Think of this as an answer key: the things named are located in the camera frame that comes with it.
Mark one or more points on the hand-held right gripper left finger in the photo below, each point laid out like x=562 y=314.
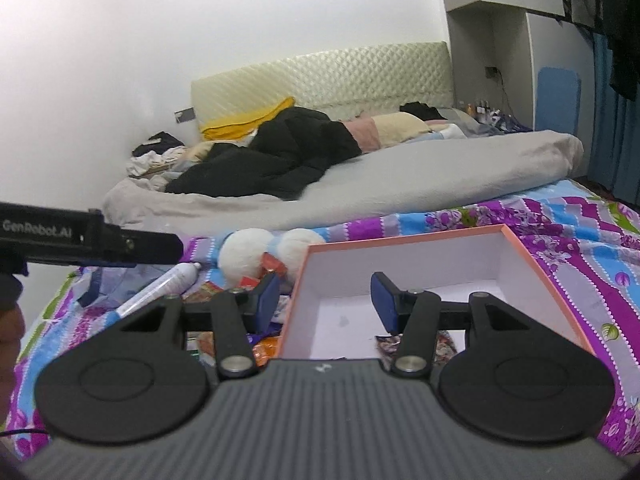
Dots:
x=269 y=302

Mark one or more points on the cream quilted headboard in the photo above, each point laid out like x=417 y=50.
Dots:
x=350 y=75

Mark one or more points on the blue white snack packet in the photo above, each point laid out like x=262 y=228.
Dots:
x=284 y=310

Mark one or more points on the black jacket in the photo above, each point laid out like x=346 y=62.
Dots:
x=280 y=150

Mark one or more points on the grey duvet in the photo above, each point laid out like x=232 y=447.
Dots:
x=425 y=175

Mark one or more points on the red wafer packet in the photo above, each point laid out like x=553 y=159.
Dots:
x=211 y=290
x=205 y=347
x=247 y=283

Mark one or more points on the black hanging coat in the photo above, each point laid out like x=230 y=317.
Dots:
x=622 y=35

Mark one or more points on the pink cardboard box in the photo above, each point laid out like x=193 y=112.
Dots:
x=425 y=260

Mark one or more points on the black garment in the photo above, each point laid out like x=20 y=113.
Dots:
x=420 y=110

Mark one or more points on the blue curtain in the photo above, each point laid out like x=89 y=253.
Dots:
x=615 y=145

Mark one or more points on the yellow blanket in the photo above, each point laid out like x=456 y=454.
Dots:
x=240 y=122

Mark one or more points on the row of small bottles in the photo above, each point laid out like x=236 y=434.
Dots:
x=482 y=111

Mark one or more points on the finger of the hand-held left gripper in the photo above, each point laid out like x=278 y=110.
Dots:
x=145 y=247

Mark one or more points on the pile of clothes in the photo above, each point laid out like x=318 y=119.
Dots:
x=155 y=157

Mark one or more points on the grey wall plate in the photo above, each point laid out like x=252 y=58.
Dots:
x=183 y=116

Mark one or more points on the white plush toy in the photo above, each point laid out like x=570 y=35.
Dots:
x=245 y=255

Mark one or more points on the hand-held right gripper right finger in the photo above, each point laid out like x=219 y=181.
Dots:
x=384 y=305

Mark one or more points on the blue padded board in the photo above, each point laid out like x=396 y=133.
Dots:
x=557 y=100

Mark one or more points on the orange snack packet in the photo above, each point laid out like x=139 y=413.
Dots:
x=265 y=351

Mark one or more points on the purple floral blanket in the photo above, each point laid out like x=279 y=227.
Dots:
x=565 y=245

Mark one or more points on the wall socket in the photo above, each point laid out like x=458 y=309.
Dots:
x=492 y=72

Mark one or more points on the brown silver snack packet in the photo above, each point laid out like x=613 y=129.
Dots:
x=386 y=347

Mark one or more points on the brown red candy packet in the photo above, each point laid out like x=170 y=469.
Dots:
x=274 y=264

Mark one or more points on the white spray can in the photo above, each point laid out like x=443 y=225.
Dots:
x=160 y=287

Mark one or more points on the person's left hand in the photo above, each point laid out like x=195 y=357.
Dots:
x=10 y=332

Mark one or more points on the beige pillow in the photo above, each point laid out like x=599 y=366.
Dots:
x=400 y=127

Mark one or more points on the pink pillow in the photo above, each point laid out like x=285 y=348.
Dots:
x=362 y=132

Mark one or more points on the clear plastic bag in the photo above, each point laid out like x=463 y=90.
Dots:
x=125 y=282

